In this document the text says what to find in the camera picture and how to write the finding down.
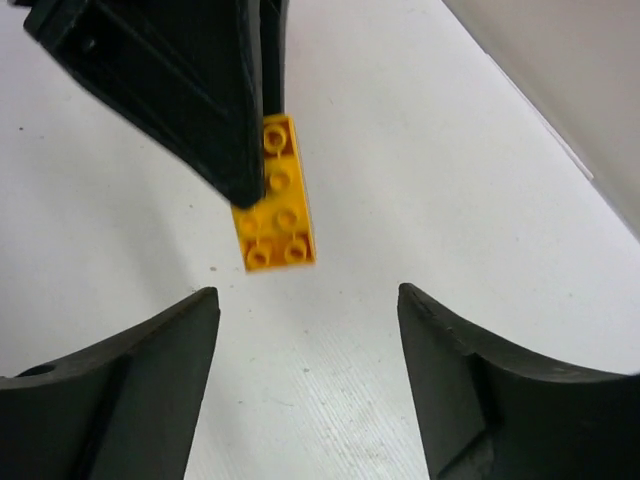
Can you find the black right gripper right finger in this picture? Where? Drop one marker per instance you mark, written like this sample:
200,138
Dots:
488,408

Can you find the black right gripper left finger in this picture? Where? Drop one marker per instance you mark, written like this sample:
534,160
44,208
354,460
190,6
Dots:
123,408

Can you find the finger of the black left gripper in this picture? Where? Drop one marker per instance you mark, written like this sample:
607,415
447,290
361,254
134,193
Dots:
273,18
186,73

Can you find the yellow black striped lego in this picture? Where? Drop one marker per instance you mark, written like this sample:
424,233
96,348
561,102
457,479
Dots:
277,231

